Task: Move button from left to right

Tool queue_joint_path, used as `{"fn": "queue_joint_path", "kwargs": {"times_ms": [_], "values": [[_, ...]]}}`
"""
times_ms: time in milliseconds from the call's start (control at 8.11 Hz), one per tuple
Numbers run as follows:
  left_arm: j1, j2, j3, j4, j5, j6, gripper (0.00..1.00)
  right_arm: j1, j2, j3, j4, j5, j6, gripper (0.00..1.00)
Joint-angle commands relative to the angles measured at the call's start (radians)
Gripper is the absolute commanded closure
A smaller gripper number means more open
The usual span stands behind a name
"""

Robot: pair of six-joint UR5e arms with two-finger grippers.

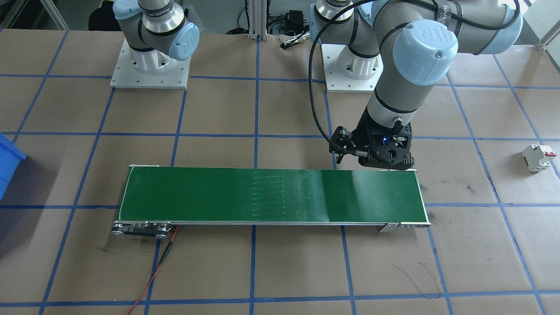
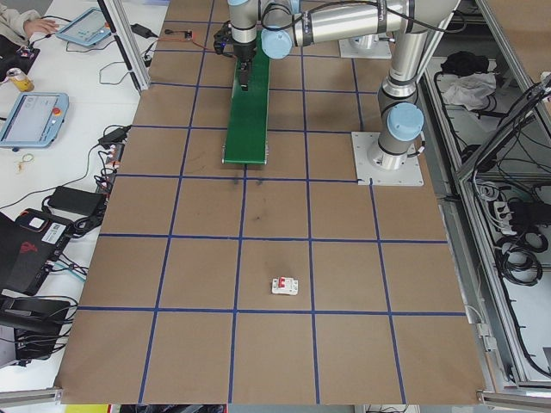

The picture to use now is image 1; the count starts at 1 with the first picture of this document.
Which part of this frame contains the red and black wire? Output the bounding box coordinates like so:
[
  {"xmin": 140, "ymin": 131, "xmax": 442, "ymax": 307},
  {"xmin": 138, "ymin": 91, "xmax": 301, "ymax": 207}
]
[{"xmin": 126, "ymin": 223, "xmax": 181, "ymax": 315}]

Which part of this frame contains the silver metal connector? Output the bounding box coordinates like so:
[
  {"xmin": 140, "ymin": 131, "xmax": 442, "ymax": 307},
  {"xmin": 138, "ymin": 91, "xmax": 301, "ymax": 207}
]
[{"xmin": 281, "ymin": 31, "xmax": 312, "ymax": 49}]

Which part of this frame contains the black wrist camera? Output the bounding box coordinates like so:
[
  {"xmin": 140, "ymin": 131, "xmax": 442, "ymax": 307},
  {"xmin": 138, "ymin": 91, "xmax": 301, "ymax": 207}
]
[{"xmin": 329, "ymin": 126, "xmax": 364, "ymax": 157}]

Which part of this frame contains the black plug adapter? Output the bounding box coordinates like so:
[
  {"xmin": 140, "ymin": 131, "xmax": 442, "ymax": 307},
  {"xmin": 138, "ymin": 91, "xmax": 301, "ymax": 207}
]
[{"xmin": 287, "ymin": 10, "xmax": 308, "ymax": 29}]

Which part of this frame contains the white red circuit breaker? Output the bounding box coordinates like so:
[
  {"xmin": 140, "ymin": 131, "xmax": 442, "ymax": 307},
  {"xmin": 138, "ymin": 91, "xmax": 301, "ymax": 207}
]
[{"xmin": 521, "ymin": 144, "xmax": 557, "ymax": 173}]

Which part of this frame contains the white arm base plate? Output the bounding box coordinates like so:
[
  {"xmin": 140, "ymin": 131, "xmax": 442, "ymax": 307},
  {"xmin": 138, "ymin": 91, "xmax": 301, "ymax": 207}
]
[
  {"xmin": 109, "ymin": 38, "xmax": 192, "ymax": 90},
  {"xmin": 321, "ymin": 44, "xmax": 385, "ymax": 94}
]

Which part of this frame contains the large blue storage bin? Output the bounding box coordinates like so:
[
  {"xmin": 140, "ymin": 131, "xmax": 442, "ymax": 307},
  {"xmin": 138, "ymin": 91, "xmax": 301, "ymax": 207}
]
[{"xmin": 0, "ymin": 133, "xmax": 27, "ymax": 203}]

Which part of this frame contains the green conveyor belt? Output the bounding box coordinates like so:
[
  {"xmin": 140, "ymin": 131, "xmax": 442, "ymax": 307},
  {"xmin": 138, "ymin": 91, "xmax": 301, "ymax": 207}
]
[{"xmin": 111, "ymin": 164, "xmax": 432, "ymax": 239}]

